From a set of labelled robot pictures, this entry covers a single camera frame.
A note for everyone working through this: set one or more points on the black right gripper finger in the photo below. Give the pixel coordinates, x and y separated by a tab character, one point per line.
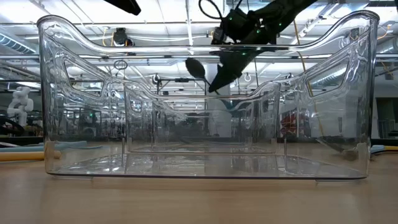
244	65
224	71

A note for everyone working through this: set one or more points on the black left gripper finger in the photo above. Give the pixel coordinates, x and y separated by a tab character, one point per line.
127	5

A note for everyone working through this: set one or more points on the clear plastic bin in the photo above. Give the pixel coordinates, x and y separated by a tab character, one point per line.
267	124
199	168

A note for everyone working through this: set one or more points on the black ceiling-mounted device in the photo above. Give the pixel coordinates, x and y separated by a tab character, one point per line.
119	36
217	35

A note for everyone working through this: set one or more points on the white building column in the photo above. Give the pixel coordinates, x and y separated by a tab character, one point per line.
219	121

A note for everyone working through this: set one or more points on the red background object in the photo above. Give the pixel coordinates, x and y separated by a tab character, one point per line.
289	124

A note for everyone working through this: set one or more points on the white robot figure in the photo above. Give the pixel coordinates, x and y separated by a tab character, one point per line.
20	105

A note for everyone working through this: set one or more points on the black overhead rig frame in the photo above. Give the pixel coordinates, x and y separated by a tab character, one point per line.
182	80

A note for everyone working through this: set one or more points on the silver ventilation duct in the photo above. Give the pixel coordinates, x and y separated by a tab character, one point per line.
15	45

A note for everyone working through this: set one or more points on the black table frame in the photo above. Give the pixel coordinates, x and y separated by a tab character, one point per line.
18	140

